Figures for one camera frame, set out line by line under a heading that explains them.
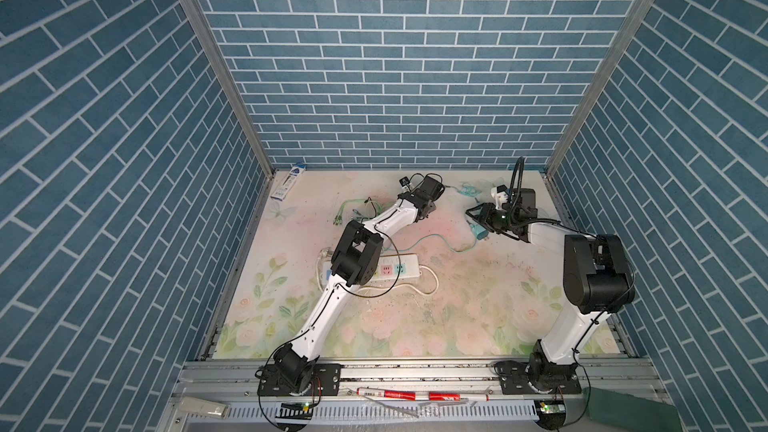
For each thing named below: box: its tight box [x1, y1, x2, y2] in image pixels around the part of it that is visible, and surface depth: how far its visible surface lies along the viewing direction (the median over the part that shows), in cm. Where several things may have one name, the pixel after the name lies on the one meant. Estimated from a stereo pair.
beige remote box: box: [178, 397, 230, 420], surface depth 69 cm
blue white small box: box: [270, 162, 307, 201], surface depth 118 cm
